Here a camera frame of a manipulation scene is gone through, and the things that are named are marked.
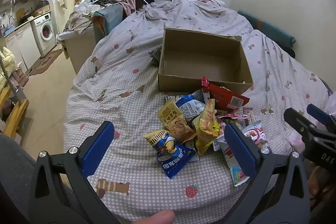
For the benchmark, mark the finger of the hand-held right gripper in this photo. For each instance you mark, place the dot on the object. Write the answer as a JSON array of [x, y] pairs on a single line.
[[298, 120], [319, 111]]

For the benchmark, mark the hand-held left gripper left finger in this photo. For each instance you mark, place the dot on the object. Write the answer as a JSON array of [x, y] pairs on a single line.
[[97, 150]]

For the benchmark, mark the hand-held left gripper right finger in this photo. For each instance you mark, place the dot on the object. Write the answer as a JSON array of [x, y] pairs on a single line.
[[241, 153]]

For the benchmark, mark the red white blue packet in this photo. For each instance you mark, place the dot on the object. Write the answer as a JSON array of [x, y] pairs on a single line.
[[236, 174]]

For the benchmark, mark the pink white snack packet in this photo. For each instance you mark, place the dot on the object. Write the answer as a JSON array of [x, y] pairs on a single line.
[[256, 134]]

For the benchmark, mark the thin pink snack packet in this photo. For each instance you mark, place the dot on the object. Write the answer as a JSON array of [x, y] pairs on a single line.
[[233, 116]]

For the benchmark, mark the yellow crinkled snack packet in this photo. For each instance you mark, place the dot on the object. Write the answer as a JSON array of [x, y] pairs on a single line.
[[206, 129]]

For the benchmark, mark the red snack packet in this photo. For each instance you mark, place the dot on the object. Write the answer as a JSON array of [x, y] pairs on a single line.
[[227, 98]]

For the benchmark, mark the blue yellow cartoon packet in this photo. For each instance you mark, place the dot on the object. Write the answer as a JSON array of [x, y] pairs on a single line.
[[173, 158]]

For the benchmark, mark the blue white snack packet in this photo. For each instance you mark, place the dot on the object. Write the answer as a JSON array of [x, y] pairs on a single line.
[[189, 107]]

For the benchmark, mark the yellow peanut packet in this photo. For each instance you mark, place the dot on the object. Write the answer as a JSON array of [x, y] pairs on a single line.
[[170, 119]]

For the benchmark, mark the brown cardboard box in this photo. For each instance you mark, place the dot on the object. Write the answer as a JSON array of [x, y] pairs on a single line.
[[199, 61]]

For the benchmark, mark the person's right hand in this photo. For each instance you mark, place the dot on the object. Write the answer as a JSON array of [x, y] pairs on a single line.
[[315, 180]]

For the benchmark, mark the person's left hand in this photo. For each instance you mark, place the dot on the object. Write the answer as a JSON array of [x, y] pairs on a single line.
[[155, 218]]

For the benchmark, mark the yellow wooden stool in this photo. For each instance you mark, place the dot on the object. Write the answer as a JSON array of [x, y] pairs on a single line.
[[17, 113]]

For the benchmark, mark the teal padded cushion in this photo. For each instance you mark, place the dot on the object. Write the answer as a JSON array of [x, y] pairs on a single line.
[[270, 29], [107, 20]]

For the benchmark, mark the beige side table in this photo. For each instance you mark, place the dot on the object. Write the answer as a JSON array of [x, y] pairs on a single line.
[[78, 50]]

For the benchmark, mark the brown floor rug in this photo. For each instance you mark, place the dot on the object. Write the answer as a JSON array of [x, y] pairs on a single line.
[[46, 62]]

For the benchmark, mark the dark patterned cloth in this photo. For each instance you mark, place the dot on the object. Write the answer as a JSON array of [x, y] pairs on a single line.
[[155, 57]]

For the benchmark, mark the yellow plush bedding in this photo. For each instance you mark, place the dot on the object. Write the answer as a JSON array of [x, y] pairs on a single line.
[[6, 66]]

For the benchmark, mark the white base cabinet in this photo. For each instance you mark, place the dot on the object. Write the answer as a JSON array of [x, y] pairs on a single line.
[[22, 45]]

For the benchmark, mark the white washing machine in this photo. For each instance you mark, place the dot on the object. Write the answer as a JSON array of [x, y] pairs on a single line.
[[44, 32]]

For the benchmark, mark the heap of pale laundry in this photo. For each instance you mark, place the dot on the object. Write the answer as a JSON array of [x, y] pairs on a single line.
[[81, 15]]

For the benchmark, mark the small cardboard box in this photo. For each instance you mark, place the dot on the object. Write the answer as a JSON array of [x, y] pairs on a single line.
[[40, 10]]

